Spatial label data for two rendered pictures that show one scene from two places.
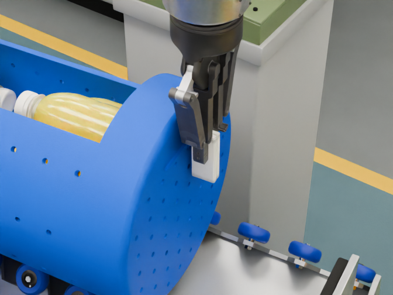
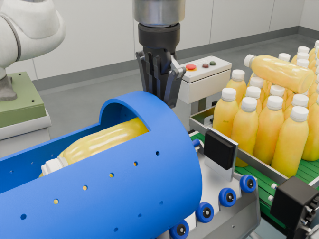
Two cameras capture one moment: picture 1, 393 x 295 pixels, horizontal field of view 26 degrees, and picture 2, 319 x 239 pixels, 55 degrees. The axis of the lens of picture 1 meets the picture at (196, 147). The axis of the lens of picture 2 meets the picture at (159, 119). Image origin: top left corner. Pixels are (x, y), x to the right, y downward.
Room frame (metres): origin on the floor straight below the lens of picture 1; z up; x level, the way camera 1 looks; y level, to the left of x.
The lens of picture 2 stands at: (0.49, 0.48, 1.50)
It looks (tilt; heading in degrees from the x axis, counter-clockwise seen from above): 32 degrees down; 296
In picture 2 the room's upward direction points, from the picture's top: straight up
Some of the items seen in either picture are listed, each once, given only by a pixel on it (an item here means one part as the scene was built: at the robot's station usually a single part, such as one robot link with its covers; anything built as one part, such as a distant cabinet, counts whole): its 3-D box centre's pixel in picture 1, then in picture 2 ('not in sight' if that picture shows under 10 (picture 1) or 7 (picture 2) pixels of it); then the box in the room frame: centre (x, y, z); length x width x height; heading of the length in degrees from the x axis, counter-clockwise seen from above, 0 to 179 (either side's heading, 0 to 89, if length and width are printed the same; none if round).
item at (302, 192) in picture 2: not in sight; (291, 203); (0.43, -0.11, 0.95); 0.10 x 0.07 x 0.10; 153
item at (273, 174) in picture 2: not in sight; (237, 151); (0.59, -0.23, 0.96); 0.40 x 0.01 x 0.03; 153
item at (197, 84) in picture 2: not in sight; (200, 78); (0.79, -0.48, 1.05); 0.20 x 0.10 x 0.10; 63
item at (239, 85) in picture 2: not in sight; (234, 102); (0.66, -0.46, 1.00); 0.07 x 0.07 x 0.19
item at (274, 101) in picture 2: not in sight; (274, 102); (0.52, -0.32, 1.10); 0.04 x 0.04 x 0.02
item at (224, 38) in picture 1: (206, 43); (159, 47); (0.73, -0.01, 1.32); 0.08 x 0.07 x 0.09; 153
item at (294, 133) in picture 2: not in sight; (290, 144); (0.46, -0.29, 1.00); 0.07 x 0.07 x 0.19
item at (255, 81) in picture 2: not in sight; (256, 83); (0.59, -0.43, 1.10); 0.04 x 0.04 x 0.02
